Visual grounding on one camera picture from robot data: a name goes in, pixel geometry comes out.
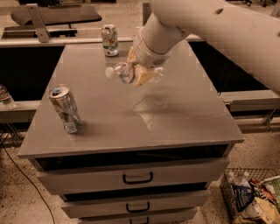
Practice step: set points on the middle drawer with black handle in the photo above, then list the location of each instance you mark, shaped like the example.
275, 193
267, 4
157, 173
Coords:
102, 208

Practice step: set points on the green white snack bag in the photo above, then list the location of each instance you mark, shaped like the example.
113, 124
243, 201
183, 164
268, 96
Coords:
273, 186

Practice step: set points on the bottom drawer with black handle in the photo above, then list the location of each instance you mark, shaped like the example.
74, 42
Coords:
183, 214

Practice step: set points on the silver energy drink can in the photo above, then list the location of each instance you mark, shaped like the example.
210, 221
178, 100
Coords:
64, 104

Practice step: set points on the water bottle in basket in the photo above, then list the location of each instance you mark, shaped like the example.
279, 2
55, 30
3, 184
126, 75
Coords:
239, 183

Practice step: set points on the red snack bag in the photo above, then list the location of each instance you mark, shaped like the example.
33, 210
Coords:
260, 191

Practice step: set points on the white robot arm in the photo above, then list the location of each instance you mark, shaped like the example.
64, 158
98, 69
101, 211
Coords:
250, 39

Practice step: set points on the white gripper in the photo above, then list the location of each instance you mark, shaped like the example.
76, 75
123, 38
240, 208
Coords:
146, 57

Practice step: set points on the metal bracket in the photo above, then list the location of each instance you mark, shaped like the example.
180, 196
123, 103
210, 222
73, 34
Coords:
37, 20
146, 12

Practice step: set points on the wire basket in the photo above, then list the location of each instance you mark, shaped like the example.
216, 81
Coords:
228, 193

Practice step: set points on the drawer with black handle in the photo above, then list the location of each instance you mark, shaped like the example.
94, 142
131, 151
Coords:
102, 208
100, 179
183, 214

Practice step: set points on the blue snack bag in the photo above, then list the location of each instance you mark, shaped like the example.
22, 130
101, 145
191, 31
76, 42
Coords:
243, 196

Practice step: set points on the left metal bracket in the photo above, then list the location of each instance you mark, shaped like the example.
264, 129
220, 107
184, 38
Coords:
37, 20

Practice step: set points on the bottle on left rail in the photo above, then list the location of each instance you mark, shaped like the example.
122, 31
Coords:
6, 98

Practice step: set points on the middle metal bracket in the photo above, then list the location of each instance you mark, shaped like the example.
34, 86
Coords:
146, 12

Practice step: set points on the tan paper bag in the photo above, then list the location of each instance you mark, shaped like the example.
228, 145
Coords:
263, 210

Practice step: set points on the clear plastic water bottle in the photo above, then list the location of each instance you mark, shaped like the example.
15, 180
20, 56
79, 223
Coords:
125, 73

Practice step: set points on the white green soda can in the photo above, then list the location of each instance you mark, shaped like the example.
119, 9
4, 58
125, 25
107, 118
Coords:
109, 40

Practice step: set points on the top drawer with black handle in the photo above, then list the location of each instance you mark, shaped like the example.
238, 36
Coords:
100, 179

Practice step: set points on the grey drawer cabinet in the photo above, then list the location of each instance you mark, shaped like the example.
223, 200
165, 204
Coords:
180, 117

